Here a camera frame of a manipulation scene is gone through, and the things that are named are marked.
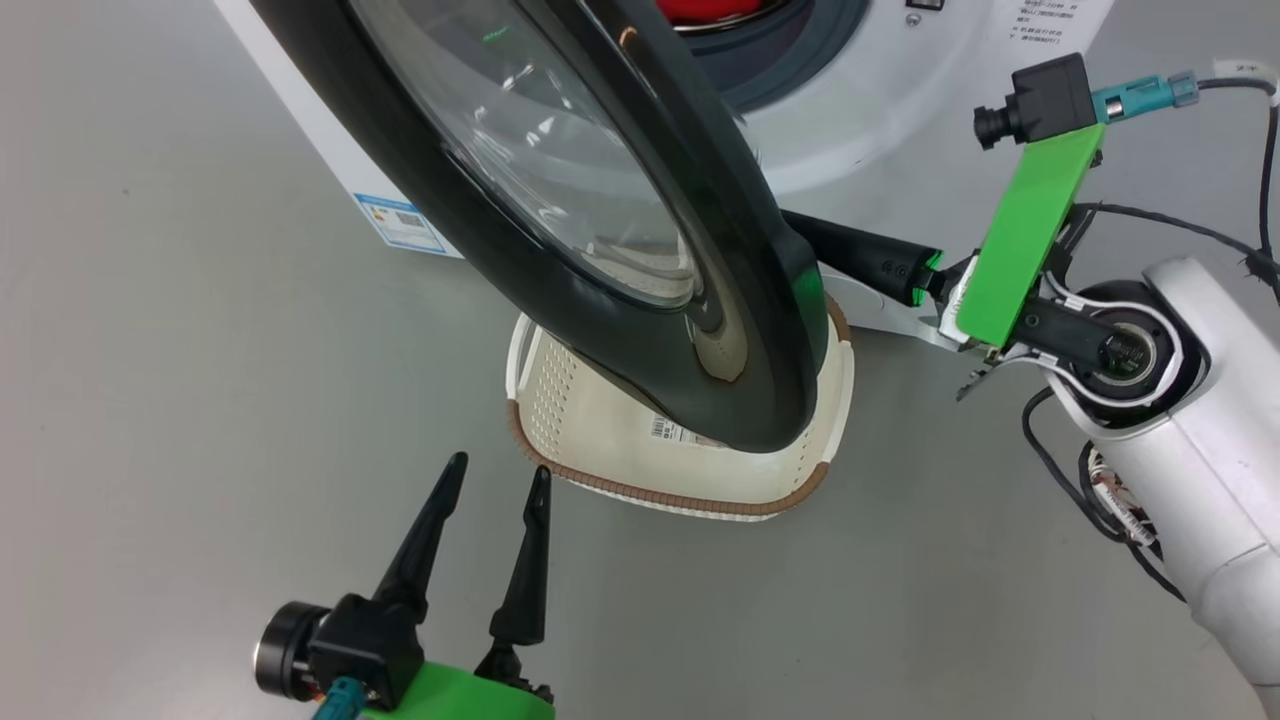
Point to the red and white garment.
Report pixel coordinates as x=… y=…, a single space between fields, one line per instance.
x=710 y=10

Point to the cream perforated basket brown rim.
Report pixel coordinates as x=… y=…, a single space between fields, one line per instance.
x=600 y=420

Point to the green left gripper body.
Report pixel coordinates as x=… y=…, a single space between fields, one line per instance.
x=450 y=695

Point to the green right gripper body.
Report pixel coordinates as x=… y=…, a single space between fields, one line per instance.
x=1030 y=235

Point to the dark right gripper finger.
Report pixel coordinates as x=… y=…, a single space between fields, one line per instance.
x=860 y=260

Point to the paper basket label sticker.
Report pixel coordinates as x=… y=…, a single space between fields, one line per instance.
x=680 y=430

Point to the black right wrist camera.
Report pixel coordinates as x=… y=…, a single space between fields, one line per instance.
x=1040 y=100

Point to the teal camera connector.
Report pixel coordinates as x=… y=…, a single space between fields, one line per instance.
x=1140 y=98
x=335 y=700

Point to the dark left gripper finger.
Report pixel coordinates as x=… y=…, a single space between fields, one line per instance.
x=430 y=540
x=525 y=570

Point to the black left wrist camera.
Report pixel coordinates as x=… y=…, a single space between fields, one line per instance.
x=340 y=650

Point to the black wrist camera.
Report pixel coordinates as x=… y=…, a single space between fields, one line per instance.
x=1040 y=100
x=340 y=650

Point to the white front-load washing machine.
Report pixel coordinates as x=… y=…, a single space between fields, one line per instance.
x=900 y=100

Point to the black glass washing machine door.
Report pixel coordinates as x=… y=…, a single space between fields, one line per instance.
x=770 y=300

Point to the teal left camera connector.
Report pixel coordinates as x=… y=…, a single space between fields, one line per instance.
x=335 y=700

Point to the blue white energy label sticker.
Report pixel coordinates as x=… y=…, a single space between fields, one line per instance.
x=400 y=222

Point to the teal right camera connector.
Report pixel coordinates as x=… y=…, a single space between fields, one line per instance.
x=1140 y=98

